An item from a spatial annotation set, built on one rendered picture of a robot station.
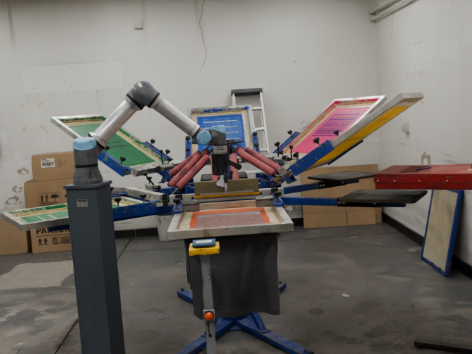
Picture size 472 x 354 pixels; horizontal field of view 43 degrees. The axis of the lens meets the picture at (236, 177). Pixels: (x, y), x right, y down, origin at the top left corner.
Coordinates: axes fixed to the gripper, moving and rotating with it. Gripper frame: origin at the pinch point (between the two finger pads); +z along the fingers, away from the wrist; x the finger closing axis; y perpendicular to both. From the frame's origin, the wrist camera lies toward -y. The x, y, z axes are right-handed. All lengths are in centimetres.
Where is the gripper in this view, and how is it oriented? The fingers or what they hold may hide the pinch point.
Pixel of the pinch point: (226, 189)
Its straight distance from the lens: 331.1
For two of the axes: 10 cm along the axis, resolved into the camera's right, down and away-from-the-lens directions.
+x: 0.3, 1.1, -9.9
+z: 0.6, 9.9, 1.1
